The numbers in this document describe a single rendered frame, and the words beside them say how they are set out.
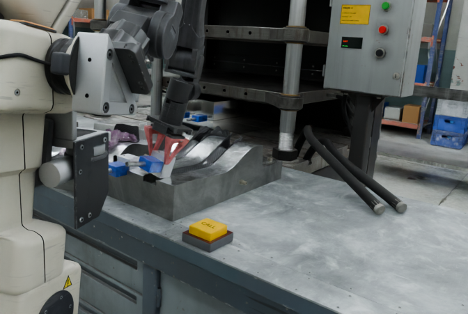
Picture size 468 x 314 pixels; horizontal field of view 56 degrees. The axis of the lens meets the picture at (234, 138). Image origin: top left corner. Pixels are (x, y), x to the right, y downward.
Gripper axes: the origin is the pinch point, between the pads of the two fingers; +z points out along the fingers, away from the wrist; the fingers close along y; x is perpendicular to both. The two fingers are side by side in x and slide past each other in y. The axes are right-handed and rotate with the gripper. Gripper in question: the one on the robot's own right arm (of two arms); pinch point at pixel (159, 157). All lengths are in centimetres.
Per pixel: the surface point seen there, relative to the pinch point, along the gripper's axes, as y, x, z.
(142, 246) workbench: -3.1, 0.4, 22.5
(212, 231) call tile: -23.9, 5.2, 7.2
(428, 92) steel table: 18, -350, -53
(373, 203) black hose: -42, -40, -3
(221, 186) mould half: -9.0, -17.1, 5.1
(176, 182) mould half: -6.9, -0.4, 3.8
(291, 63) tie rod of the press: 10, -67, -33
